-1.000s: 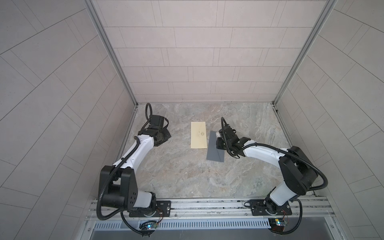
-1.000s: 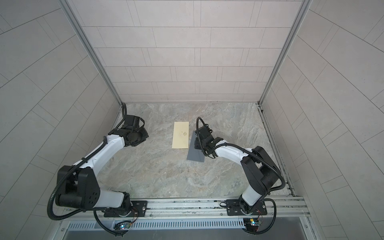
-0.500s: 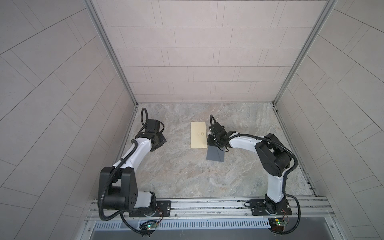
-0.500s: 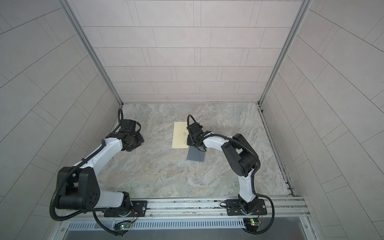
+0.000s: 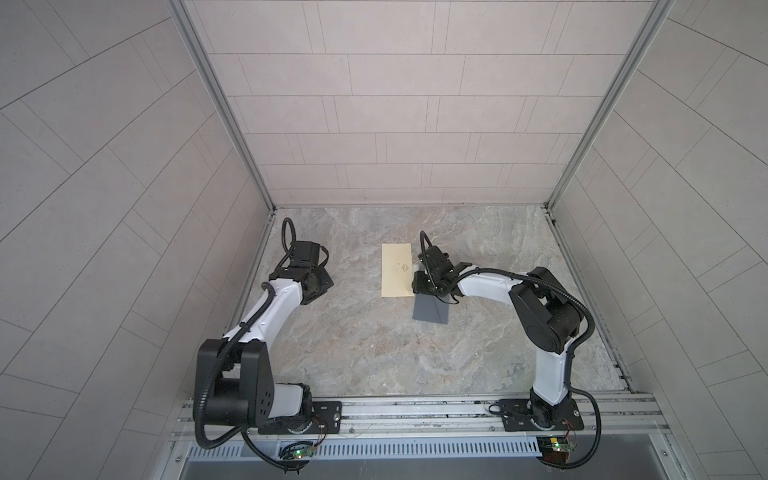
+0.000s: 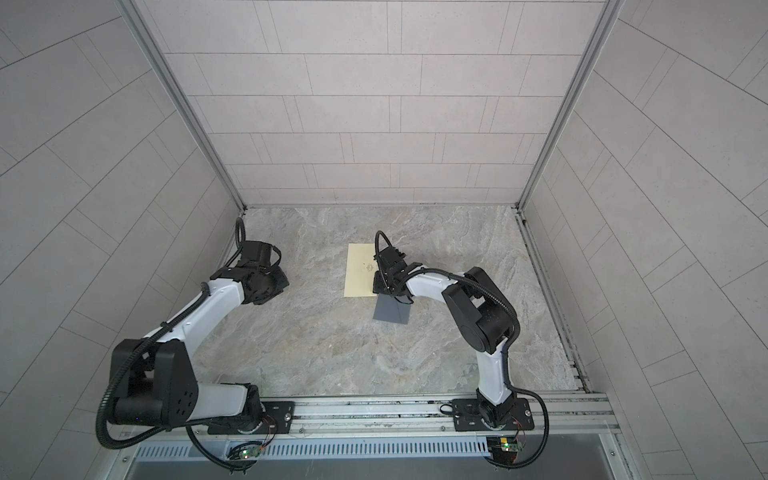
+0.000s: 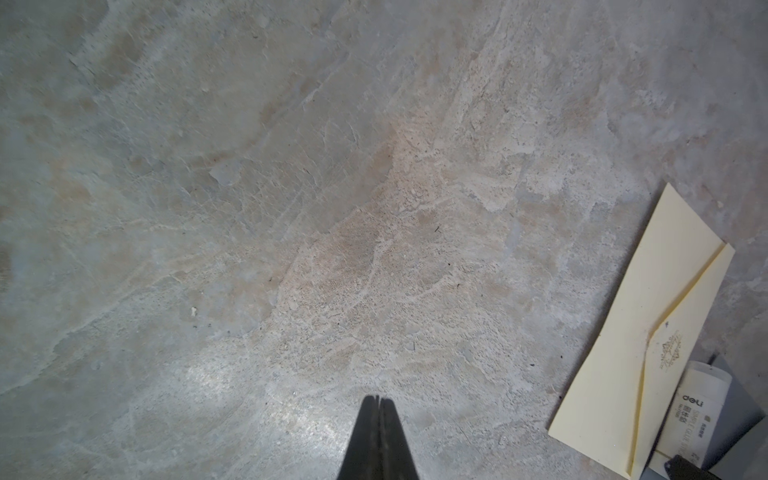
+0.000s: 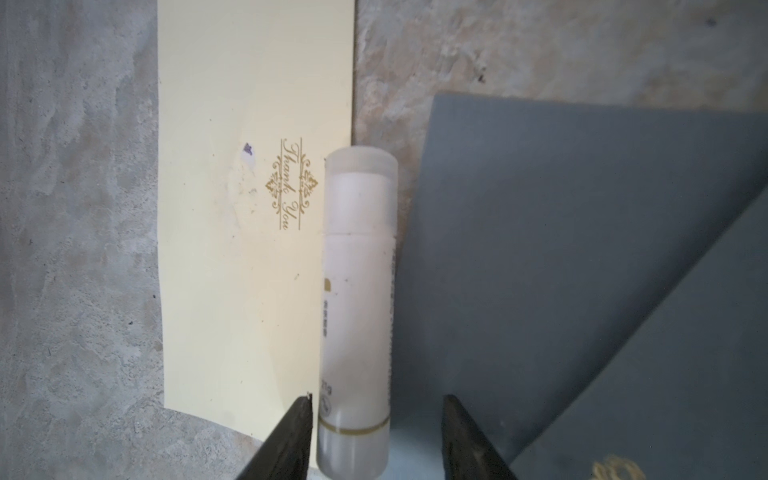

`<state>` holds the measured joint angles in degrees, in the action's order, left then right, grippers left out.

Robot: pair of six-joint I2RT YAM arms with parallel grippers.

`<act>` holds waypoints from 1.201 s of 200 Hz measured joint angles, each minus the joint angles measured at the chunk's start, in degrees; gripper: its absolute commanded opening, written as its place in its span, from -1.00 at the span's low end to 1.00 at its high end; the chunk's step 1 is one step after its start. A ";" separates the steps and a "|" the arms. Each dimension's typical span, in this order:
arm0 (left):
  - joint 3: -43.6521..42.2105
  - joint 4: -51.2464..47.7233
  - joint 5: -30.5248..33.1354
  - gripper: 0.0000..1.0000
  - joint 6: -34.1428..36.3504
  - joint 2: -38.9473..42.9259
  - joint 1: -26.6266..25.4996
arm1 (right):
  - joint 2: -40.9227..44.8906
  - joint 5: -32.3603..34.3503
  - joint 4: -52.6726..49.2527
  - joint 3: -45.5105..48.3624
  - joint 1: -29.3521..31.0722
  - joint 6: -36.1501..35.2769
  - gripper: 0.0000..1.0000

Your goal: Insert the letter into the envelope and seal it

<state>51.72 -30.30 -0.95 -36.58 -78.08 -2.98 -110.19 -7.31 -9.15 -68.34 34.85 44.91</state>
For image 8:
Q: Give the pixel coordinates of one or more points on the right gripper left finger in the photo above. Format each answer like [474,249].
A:
[285,454]

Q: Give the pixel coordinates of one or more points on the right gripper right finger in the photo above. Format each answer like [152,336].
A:
[466,451]

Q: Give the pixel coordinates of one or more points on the grey envelope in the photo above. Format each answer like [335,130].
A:
[591,283]

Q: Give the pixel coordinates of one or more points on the white glue stick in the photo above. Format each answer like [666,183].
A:
[354,410]

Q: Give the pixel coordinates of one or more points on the yellow paper envelope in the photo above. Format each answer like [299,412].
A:
[253,96]

